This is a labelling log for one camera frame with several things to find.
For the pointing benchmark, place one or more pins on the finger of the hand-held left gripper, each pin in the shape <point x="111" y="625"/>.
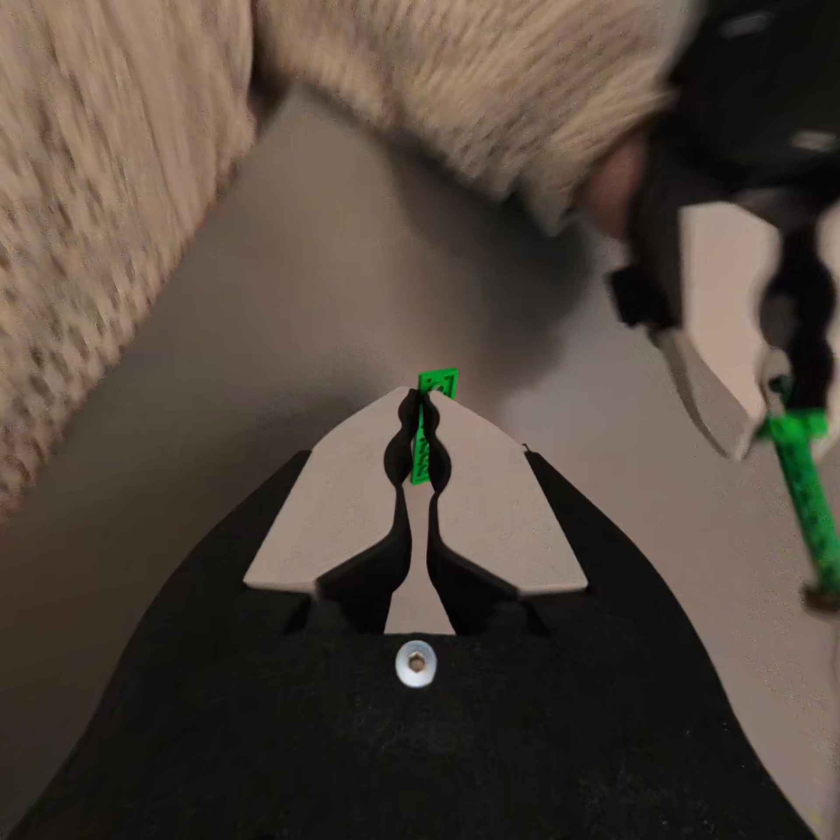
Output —
<point x="833" y="220"/>
<point x="715" y="295"/>

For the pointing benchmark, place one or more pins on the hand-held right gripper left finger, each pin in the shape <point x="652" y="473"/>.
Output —
<point x="334" y="512"/>

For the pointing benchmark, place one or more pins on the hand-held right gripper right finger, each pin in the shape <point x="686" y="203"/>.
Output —
<point x="505" y="518"/>

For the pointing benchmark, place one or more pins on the small bright green lego brick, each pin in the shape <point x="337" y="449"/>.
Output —
<point x="791" y="426"/>

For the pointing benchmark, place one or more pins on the wide green lego plate with holes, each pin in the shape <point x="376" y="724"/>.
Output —
<point x="434" y="384"/>

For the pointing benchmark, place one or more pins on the narrow green lego plate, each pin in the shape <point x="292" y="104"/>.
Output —
<point x="804" y="499"/>

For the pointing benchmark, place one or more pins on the small dark green grey brick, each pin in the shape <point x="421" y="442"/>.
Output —
<point x="823" y="598"/>

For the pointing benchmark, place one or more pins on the cream knit sweater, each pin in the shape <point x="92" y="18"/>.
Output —
<point x="98" y="197"/>

